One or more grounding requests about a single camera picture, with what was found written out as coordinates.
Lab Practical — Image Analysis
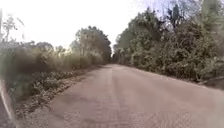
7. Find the grey-brown asphalt road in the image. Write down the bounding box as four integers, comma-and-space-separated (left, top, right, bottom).
16, 63, 224, 128

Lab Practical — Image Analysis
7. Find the row of trees and bushes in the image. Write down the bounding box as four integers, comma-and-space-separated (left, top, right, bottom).
111, 0, 224, 88
0, 13, 113, 101

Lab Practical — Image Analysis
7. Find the leaf-strewn dirt verge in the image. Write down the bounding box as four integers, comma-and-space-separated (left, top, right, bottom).
9, 65, 104, 118

